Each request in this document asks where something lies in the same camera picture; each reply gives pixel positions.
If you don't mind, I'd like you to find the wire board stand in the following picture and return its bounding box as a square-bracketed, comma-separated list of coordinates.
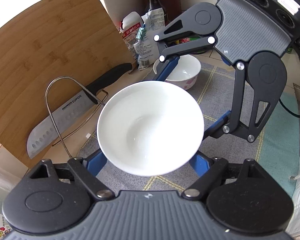
[45, 76, 109, 159]

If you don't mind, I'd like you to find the white clipped food bag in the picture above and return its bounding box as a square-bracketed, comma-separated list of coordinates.
[134, 8, 165, 70]

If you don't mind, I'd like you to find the grey blue checked towel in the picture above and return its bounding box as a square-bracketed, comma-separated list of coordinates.
[76, 60, 300, 198]

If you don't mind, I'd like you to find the white bowl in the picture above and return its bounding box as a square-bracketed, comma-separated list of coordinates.
[165, 55, 201, 90]
[97, 81, 204, 177]

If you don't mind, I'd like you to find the right cling film roll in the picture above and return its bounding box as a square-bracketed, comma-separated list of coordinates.
[0, 168, 21, 199]

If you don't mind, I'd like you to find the green lidded paste tub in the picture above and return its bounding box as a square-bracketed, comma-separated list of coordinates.
[177, 36, 198, 44]

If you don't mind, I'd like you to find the steel santoku knife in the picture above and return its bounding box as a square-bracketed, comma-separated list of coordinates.
[26, 63, 133, 159]

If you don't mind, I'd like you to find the bamboo cutting board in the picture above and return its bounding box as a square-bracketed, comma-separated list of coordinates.
[0, 0, 134, 167]

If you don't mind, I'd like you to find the red white salt bag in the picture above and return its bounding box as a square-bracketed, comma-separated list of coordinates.
[120, 11, 143, 60]

